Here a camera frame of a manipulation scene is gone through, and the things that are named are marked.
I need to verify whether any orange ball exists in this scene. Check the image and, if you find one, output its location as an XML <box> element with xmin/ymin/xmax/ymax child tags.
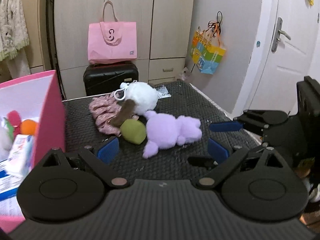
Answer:
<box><xmin>20</xmin><ymin>119</ymin><xmax>37</xmax><ymax>135</ymax></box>

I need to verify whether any white fluffy mesh item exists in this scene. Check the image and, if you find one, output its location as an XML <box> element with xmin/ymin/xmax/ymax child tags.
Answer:
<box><xmin>0</xmin><ymin>118</ymin><xmax>14</xmax><ymax>161</ymax></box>

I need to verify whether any red strawberry plush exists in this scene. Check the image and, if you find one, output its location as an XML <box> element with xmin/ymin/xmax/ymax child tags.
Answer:
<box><xmin>7</xmin><ymin>111</ymin><xmax>22</xmax><ymax>138</ymax></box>

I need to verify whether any blue wet wipes pack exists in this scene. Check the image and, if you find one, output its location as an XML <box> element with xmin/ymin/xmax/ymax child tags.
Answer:
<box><xmin>0</xmin><ymin>160</ymin><xmax>23</xmax><ymax>201</ymax></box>

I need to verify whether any black mesh table mat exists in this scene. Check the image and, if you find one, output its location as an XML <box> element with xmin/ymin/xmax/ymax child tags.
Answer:
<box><xmin>62</xmin><ymin>80</ymin><xmax>258</xmax><ymax>183</ymax></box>

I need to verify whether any purple plush toy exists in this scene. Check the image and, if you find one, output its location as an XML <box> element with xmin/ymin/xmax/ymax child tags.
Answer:
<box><xmin>143</xmin><ymin>111</ymin><xmax>202</xmax><ymax>159</ymax></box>

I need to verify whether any small plastic packet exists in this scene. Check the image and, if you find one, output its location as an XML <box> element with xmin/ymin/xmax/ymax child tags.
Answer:
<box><xmin>156</xmin><ymin>85</ymin><xmax>171</xmax><ymax>99</ymax></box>

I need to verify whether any colorful hanging paper bag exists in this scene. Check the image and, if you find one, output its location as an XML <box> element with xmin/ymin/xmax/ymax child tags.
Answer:
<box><xmin>190</xmin><ymin>11</ymin><xmax>226</xmax><ymax>75</ymax></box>

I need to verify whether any green brown plush toy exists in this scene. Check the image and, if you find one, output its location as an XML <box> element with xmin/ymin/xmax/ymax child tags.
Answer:
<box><xmin>110</xmin><ymin>99</ymin><xmax>146</xmax><ymax>145</ymax></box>

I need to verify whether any pink patterned fabric scrunchie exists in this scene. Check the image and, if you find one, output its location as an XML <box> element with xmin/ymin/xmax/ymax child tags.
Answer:
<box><xmin>88</xmin><ymin>93</ymin><xmax>139</xmax><ymax>137</ymax></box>

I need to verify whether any white round plush toy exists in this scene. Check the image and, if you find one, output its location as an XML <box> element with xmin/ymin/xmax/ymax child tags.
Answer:
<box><xmin>114</xmin><ymin>81</ymin><xmax>159</xmax><ymax>115</ymax></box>

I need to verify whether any pink storage box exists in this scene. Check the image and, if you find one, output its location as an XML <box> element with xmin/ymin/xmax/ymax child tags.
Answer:
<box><xmin>0</xmin><ymin>69</ymin><xmax>67</xmax><ymax>234</ymax></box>

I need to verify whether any black suitcase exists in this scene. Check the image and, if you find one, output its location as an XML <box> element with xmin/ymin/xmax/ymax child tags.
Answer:
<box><xmin>83</xmin><ymin>61</ymin><xmax>139</xmax><ymax>96</ymax></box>

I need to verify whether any white door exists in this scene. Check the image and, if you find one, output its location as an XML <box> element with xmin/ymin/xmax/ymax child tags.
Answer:
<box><xmin>249</xmin><ymin>0</ymin><xmax>319</xmax><ymax>113</ymax></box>

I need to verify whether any beige wardrobe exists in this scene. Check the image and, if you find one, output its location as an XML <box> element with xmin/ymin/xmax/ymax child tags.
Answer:
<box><xmin>54</xmin><ymin>0</ymin><xmax>194</xmax><ymax>99</ymax></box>

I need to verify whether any pink tote bag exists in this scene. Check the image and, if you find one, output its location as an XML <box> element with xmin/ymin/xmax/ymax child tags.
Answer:
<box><xmin>87</xmin><ymin>16</ymin><xmax>137</xmax><ymax>64</ymax></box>

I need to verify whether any white green knitted cardigan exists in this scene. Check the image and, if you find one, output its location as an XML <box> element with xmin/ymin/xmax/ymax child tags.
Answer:
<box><xmin>1</xmin><ymin>0</ymin><xmax>30</xmax><ymax>61</ymax></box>

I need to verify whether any silver door handle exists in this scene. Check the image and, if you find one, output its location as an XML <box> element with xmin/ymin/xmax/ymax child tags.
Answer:
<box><xmin>271</xmin><ymin>17</ymin><xmax>291</xmax><ymax>53</ymax></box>

